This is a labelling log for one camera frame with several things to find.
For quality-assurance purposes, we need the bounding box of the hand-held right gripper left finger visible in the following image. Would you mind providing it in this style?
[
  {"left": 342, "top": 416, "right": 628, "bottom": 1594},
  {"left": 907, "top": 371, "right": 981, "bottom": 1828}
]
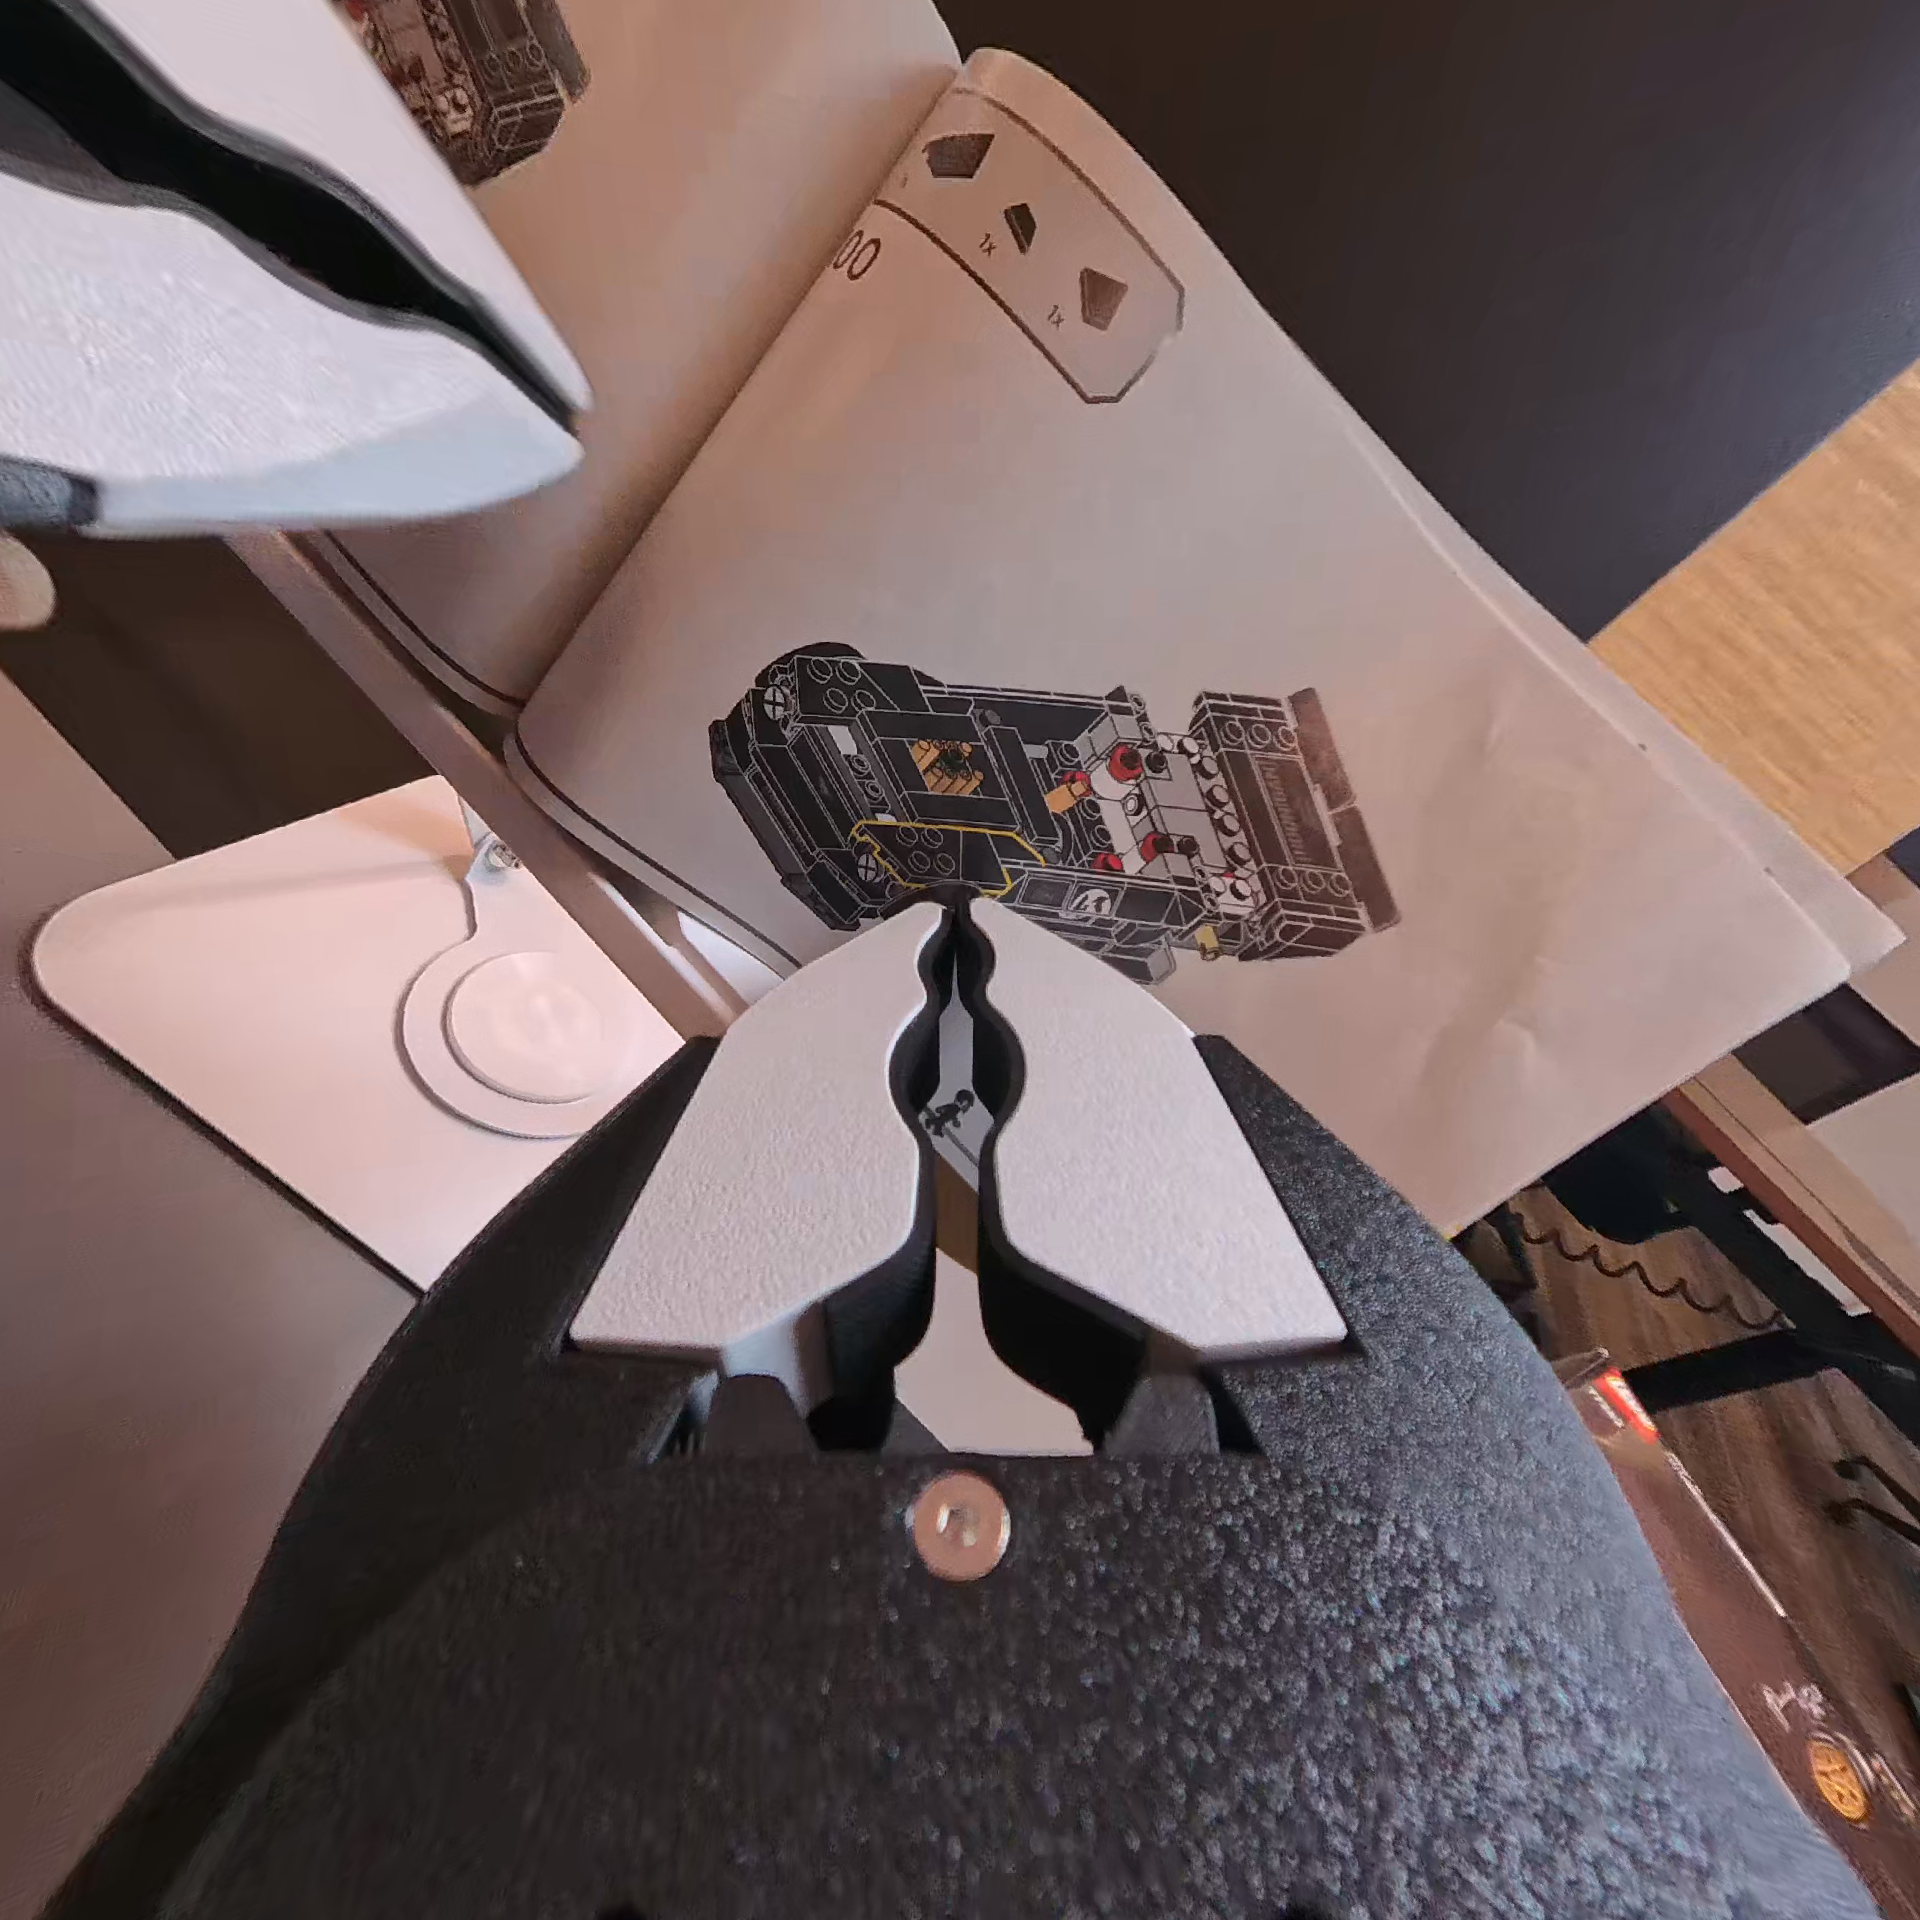
[{"left": 570, "top": 904, "right": 958, "bottom": 1420}]

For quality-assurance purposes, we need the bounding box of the black panel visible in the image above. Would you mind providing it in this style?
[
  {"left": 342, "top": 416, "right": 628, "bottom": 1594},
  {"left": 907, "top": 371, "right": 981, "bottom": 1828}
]
[{"left": 938, "top": 0, "right": 1920, "bottom": 640}]

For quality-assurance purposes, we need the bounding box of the black coiled cable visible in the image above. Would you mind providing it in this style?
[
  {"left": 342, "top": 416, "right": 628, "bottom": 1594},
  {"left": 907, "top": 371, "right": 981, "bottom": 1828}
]
[{"left": 1506, "top": 1201, "right": 1795, "bottom": 1328}]

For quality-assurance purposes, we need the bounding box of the lego set box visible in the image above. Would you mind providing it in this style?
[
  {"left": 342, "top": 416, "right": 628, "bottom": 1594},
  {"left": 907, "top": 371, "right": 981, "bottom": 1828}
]
[{"left": 1558, "top": 1351, "right": 1920, "bottom": 1878}]

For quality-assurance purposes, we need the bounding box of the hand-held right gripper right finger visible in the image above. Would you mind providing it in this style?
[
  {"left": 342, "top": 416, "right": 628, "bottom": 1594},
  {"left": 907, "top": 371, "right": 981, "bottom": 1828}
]
[{"left": 959, "top": 896, "right": 1346, "bottom": 1451}]

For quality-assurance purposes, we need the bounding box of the white monitor stand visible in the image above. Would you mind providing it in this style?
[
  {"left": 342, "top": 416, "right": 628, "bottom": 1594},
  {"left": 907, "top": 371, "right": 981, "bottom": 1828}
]
[{"left": 31, "top": 527, "right": 805, "bottom": 1296}]

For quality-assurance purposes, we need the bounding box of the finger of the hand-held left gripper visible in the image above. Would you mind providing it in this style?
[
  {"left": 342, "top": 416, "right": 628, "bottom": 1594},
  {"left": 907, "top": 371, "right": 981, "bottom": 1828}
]
[
  {"left": 0, "top": 0, "right": 596, "bottom": 436},
  {"left": 0, "top": 172, "right": 587, "bottom": 540}
]

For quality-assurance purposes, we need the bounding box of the wooden table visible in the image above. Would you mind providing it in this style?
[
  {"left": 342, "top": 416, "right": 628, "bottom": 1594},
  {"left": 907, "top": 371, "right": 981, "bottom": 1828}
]
[{"left": 1590, "top": 406, "right": 1920, "bottom": 888}]

